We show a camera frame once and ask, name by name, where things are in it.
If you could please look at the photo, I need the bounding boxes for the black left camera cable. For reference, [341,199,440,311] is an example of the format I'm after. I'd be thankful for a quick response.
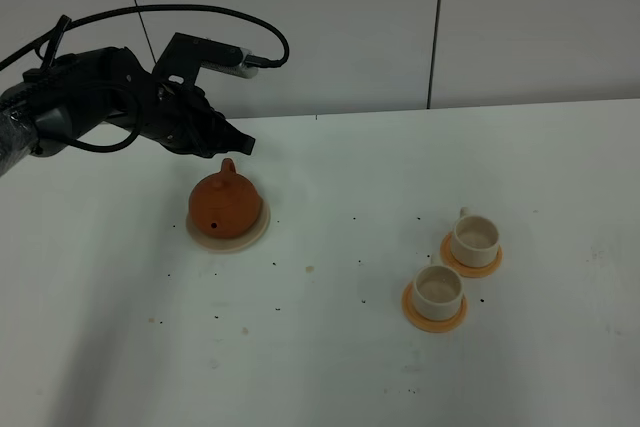
[0,4,291,153]

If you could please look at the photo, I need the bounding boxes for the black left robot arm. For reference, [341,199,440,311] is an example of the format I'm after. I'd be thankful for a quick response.
[1,47,255,172]

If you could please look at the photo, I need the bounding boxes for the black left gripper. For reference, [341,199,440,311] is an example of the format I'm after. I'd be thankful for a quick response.
[22,47,255,158]

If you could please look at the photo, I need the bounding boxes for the far orange coaster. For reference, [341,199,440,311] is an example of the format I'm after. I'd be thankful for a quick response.
[439,232,503,278]

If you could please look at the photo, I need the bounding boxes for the brown clay teapot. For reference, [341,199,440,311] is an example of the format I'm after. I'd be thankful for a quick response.
[188,158,263,239]

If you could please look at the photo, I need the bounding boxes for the white teacup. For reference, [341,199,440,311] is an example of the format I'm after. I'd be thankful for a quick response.
[450,207,500,268]
[411,255,463,322]

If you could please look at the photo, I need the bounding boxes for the near white teacup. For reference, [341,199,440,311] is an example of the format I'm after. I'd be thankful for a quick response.
[411,255,463,322]

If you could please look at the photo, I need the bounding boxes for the orange coaster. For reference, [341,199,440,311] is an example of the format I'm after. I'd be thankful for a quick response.
[439,232,503,278]
[401,283,468,333]

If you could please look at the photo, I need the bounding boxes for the cream round teapot saucer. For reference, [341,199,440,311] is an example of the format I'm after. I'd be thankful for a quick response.
[185,201,270,254]

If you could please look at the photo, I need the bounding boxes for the far white teacup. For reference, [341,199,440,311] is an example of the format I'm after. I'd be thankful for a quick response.
[450,207,500,268]

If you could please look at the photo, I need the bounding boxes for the near orange coaster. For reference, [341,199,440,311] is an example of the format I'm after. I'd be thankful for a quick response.
[401,283,468,333]

